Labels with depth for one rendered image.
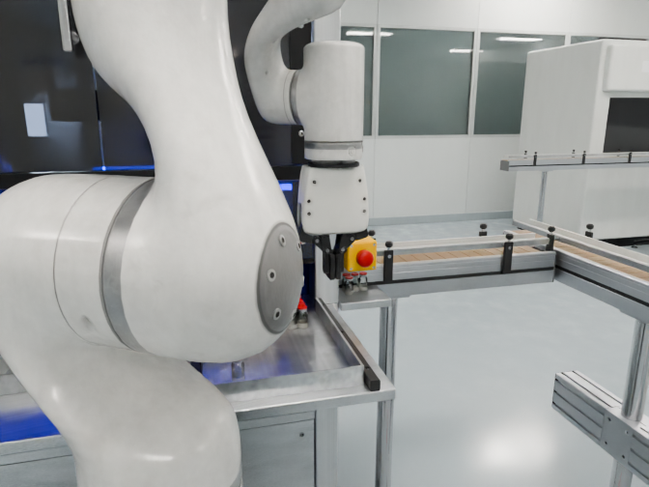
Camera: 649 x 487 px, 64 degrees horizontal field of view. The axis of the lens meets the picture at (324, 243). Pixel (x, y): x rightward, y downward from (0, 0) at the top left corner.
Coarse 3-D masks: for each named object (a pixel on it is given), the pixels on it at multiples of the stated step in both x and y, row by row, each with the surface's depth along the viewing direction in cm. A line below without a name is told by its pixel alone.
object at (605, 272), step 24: (552, 240) 152; (576, 240) 148; (576, 264) 144; (600, 264) 138; (624, 264) 132; (648, 264) 125; (576, 288) 145; (600, 288) 136; (624, 288) 128; (648, 288) 122; (648, 312) 122
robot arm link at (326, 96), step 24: (312, 48) 68; (336, 48) 67; (360, 48) 69; (312, 72) 69; (336, 72) 68; (360, 72) 70; (312, 96) 69; (336, 96) 68; (360, 96) 71; (312, 120) 70; (336, 120) 69; (360, 120) 71
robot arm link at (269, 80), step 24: (288, 0) 59; (312, 0) 59; (336, 0) 60; (264, 24) 63; (288, 24) 62; (264, 48) 65; (264, 72) 69; (288, 72) 72; (264, 96) 71; (288, 96) 71; (288, 120) 73
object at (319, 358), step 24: (312, 312) 118; (288, 336) 106; (312, 336) 106; (336, 336) 102; (264, 360) 95; (288, 360) 95; (312, 360) 95; (336, 360) 95; (360, 360) 88; (216, 384) 81; (240, 384) 82; (264, 384) 83; (288, 384) 84; (312, 384) 85; (336, 384) 86; (360, 384) 87
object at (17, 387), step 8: (0, 360) 89; (0, 368) 89; (8, 368) 92; (0, 376) 83; (8, 376) 84; (0, 384) 84; (8, 384) 84; (16, 384) 84; (0, 392) 84; (8, 392) 84; (16, 392) 85
